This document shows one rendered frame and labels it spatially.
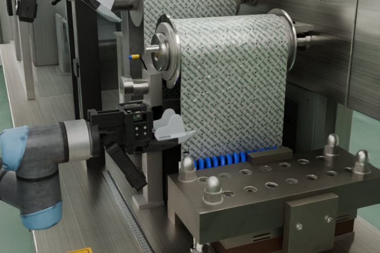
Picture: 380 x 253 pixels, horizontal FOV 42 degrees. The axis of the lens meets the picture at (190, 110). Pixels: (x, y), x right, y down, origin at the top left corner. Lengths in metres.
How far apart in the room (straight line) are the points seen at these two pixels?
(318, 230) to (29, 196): 0.52
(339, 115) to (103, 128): 0.67
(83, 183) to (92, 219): 0.18
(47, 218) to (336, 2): 0.70
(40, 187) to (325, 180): 0.52
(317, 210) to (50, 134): 0.49
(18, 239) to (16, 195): 1.86
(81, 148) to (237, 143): 0.34
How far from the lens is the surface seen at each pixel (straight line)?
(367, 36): 0.99
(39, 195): 0.93
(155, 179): 1.10
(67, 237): 1.04
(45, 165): 0.91
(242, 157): 1.03
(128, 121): 0.91
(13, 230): 2.90
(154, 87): 1.02
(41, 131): 0.90
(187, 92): 0.96
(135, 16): 1.23
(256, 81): 1.03
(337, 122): 1.36
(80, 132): 0.90
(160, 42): 0.96
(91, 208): 1.14
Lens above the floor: 1.45
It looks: 18 degrees down
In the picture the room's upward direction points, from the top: straight up
